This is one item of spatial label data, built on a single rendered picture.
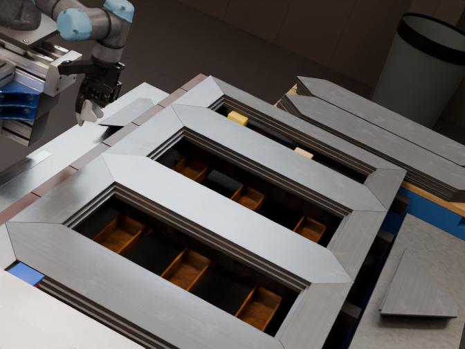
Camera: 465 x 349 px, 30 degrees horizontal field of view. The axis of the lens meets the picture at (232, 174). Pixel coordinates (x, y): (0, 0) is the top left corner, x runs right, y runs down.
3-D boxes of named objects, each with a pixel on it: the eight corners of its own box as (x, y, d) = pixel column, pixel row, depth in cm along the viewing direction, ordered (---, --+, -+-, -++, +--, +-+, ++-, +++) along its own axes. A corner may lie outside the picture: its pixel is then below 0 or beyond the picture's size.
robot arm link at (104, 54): (89, 39, 215) (104, 32, 222) (84, 55, 218) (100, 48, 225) (115, 52, 214) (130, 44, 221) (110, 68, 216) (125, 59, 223)
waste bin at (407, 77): (435, 129, 562) (482, 38, 530) (428, 158, 518) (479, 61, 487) (364, 98, 567) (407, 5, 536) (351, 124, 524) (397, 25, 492)
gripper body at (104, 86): (103, 111, 222) (115, 69, 216) (74, 96, 223) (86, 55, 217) (117, 102, 228) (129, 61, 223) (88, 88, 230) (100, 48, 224)
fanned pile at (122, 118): (178, 113, 304) (182, 103, 302) (128, 151, 270) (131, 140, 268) (148, 97, 306) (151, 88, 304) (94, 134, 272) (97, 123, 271)
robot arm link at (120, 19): (97, -5, 211) (122, -6, 218) (86, 35, 217) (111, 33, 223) (117, 10, 208) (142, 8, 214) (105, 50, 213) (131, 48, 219)
